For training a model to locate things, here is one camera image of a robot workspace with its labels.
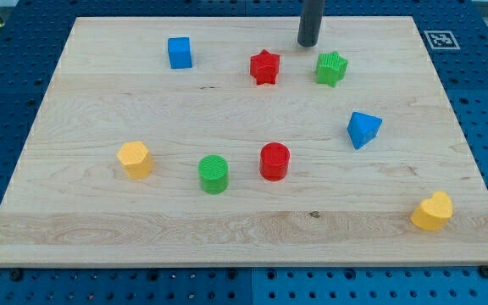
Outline white fiducial marker tag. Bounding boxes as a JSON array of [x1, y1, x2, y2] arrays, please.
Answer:
[[424, 30, 460, 50]]

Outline blue cube block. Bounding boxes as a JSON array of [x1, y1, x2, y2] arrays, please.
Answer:
[[168, 37, 192, 69]]

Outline yellow heart block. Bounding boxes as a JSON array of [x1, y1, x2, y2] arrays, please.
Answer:
[[410, 191, 454, 231]]

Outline green cylinder block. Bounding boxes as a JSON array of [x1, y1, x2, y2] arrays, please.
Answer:
[[198, 154, 229, 194]]

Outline red cylinder block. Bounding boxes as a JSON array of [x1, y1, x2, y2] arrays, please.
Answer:
[[259, 142, 291, 181]]

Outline green star block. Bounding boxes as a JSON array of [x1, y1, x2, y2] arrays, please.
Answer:
[[315, 52, 348, 87]]

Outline red star block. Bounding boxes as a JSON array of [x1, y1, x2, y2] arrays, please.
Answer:
[[250, 49, 280, 85]]

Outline yellow hexagon block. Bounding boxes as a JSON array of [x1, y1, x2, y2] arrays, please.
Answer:
[[116, 141, 153, 180]]

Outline blue triangle block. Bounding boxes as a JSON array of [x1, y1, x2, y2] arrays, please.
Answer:
[[347, 112, 383, 150]]

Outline light wooden board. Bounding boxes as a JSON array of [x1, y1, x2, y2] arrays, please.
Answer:
[[0, 16, 488, 268]]

